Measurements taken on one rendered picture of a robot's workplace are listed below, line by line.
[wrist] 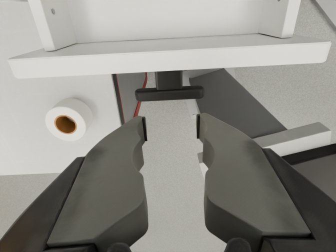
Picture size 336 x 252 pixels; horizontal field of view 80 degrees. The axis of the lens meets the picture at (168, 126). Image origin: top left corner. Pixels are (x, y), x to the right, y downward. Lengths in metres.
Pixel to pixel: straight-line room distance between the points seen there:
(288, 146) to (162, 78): 0.36
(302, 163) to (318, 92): 1.01
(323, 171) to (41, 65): 0.53
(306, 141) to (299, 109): 0.96
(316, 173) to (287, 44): 0.37
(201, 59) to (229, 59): 0.03
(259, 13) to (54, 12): 0.23
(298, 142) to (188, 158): 1.00
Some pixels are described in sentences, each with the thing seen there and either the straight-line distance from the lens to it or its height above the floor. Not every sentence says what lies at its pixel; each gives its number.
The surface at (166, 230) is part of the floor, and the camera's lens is 2.03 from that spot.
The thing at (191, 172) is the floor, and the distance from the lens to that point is 1.52.
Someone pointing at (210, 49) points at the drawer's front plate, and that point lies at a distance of 0.19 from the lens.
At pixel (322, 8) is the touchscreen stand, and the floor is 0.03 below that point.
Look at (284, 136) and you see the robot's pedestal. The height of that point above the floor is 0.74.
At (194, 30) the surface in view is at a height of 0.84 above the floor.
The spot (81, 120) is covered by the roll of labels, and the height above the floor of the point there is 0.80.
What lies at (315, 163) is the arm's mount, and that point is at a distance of 0.52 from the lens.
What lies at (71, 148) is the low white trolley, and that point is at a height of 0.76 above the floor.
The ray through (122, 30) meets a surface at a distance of 0.28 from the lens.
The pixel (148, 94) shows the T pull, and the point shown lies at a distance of 0.22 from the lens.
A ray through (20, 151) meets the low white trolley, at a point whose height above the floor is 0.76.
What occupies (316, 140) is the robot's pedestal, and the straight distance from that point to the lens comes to 0.53.
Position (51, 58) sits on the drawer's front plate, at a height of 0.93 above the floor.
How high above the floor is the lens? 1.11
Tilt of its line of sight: 61 degrees down
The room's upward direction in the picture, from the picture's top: 179 degrees clockwise
